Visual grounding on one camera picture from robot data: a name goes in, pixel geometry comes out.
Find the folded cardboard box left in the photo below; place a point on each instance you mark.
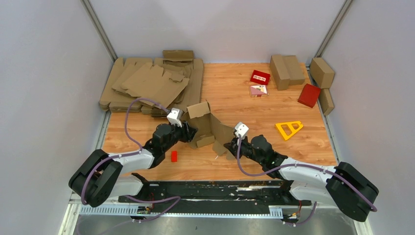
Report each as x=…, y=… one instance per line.
x=279, y=72

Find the red box with white labels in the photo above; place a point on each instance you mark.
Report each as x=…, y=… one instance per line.
x=260, y=77

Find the stack of flat cardboard blanks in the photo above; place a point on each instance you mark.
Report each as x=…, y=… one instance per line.
x=139, y=84

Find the pink white picture card box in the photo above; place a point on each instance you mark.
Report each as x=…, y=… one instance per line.
x=258, y=90

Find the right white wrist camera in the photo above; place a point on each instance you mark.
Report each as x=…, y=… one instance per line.
x=241, y=130

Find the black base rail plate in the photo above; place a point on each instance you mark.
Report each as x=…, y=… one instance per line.
x=221, y=197

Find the yellow plastic triangle frame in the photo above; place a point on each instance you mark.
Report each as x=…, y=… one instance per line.
x=288, y=129

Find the brown cardboard box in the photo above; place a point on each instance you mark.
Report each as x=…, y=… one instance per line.
x=210, y=130

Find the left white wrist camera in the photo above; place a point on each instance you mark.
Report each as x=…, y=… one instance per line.
x=174, y=117

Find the dark red box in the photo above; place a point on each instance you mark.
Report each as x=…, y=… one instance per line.
x=309, y=95

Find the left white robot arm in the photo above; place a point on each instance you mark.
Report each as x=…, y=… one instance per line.
x=104, y=175

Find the folded cardboard box corner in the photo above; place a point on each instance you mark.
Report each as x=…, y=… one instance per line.
x=321, y=72

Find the small red block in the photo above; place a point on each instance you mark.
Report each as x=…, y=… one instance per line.
x=174, y=156

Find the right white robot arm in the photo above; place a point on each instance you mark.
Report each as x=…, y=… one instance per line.
x=342, y=186

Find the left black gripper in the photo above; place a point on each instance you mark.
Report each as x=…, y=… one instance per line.
x=187, y=131

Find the folded cardboard box lower right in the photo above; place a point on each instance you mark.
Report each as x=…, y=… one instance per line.
x=326, y=102

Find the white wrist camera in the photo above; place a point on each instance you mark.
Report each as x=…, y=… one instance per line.
x=174, y=117
x=241, y=130

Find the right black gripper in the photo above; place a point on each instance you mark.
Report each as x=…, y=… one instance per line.
x=232, y=147

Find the folded cardboard box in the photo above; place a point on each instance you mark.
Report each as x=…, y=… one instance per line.
x=279, y=72
x=326, y=102

